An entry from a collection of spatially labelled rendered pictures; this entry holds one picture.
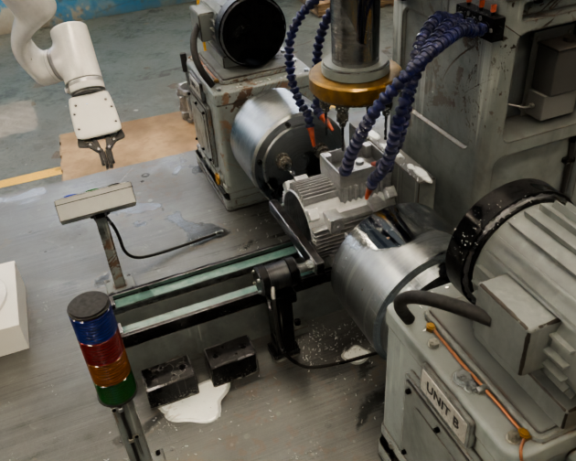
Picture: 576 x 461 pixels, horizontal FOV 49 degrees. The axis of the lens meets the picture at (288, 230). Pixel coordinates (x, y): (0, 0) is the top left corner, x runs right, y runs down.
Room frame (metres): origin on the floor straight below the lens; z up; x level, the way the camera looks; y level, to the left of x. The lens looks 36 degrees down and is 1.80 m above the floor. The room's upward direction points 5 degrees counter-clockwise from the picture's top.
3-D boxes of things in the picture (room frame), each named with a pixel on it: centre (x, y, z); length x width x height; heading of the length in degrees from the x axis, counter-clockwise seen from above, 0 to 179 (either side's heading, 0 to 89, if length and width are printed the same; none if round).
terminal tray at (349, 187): (1.15, -0.15, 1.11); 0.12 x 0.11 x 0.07; 110
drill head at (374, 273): (0.82, -0.23, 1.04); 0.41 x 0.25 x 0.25; 20
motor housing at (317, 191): (1.13, -0.12, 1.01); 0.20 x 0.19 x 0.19; 110
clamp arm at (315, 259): (1.07, -0.01, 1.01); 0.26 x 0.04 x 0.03; 20
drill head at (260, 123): (1.47, 0.00, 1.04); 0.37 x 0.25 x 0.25; 20
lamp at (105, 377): (0.67, 0.29, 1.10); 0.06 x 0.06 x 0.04
